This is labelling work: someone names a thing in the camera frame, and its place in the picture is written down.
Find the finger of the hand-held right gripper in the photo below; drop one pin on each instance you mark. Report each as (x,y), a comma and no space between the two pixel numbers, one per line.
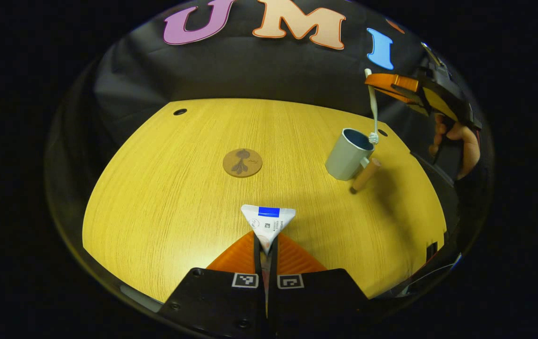
(433,103)
(400,83)

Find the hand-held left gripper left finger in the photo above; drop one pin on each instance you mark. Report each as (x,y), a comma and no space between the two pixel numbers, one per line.
(212,306)

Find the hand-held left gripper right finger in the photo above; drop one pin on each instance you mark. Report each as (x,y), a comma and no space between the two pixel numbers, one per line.
(320,306)

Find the pale green toothbrush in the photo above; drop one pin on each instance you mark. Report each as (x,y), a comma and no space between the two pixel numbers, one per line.
(372,106)

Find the white toothpaste tube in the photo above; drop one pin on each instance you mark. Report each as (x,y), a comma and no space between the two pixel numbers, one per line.
(268,221)

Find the round wooden coaster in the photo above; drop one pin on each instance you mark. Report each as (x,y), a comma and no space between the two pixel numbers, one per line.
(242,163)

